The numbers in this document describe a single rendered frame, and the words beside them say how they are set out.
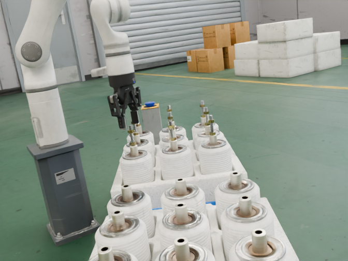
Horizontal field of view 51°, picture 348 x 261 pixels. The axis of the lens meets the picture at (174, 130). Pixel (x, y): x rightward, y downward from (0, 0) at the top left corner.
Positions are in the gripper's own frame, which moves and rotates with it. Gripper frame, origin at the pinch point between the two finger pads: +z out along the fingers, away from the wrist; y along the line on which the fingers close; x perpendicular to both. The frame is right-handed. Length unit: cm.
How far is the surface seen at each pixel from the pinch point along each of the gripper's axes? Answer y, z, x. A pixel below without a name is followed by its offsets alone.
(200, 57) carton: 387, 15, 125
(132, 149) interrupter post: -1.1, 8.2, -0.3
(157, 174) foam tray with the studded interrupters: 2.9, 17.3, -5.0
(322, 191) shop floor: 36, 35, -49
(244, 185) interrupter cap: -16.3, 10.2, -37.0
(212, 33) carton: 393, -15, 107
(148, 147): 9.4, 11.0, 0.7
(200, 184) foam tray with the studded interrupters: 1.1, 18.8, -19.4
